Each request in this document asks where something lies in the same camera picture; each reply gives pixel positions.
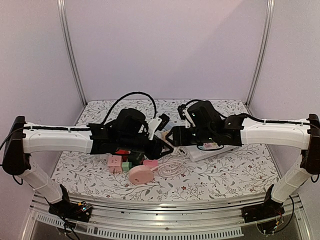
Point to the left aluminium corner post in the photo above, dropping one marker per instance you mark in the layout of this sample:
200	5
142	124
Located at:
62	11

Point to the aluminium corner post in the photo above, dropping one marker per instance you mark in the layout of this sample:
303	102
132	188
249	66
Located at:
62	11
270	6

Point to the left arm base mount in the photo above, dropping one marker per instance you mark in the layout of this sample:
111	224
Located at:
65	209

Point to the pink plug adapter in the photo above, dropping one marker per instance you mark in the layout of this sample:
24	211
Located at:
150	163

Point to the white plug block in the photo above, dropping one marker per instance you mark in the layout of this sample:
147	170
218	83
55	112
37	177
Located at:
180	151

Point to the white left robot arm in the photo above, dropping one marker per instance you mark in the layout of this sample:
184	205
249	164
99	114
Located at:
129	131

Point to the light pink cube socket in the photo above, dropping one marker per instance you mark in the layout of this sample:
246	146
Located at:
114	164

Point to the dark green cube socket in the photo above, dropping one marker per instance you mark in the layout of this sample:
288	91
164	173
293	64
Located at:
136	158

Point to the white colourful power strip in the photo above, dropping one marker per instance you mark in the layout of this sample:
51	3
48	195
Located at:
207	150

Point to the blue power strip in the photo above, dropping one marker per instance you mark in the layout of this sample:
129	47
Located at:
168	126

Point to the floral table cloth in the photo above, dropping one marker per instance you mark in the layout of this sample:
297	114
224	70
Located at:
245	170

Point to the green beige socket adapter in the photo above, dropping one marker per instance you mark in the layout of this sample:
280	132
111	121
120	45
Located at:
126	166

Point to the aluminium front rail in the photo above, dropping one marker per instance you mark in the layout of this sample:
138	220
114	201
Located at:
215	219

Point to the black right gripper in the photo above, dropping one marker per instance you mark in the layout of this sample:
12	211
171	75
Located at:
173	136

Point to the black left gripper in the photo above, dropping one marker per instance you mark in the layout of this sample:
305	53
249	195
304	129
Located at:
157	145

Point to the yellow cube socket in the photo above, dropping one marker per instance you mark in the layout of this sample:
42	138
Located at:
165	136

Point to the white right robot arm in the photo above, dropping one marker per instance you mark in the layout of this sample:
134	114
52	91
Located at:
303	134

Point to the pink round cable reel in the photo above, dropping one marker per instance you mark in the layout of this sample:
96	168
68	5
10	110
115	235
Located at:
140	175

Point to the right aluminium corner post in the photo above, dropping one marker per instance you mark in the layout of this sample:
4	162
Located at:
270	6

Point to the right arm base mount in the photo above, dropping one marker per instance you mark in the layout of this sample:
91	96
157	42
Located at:
267	209

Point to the red cube socket adapter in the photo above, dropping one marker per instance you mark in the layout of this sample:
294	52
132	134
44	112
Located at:
122	152

